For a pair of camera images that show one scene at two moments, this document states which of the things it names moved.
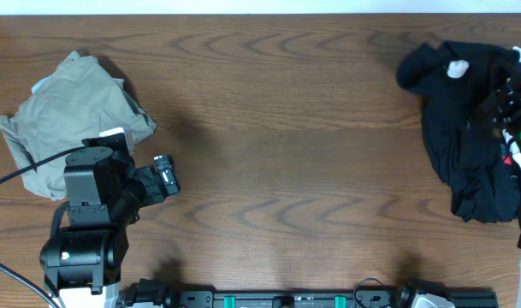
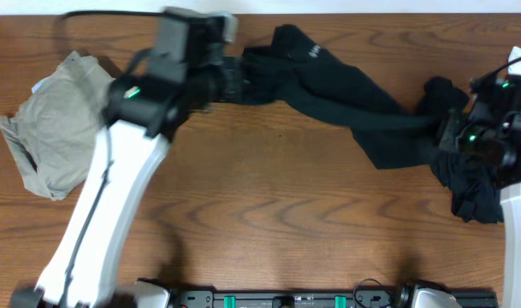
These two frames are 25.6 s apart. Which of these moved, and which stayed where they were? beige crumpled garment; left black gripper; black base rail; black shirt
Moved: left black gripper; black shirt
Stayed: black base rail; beige crumpled garment
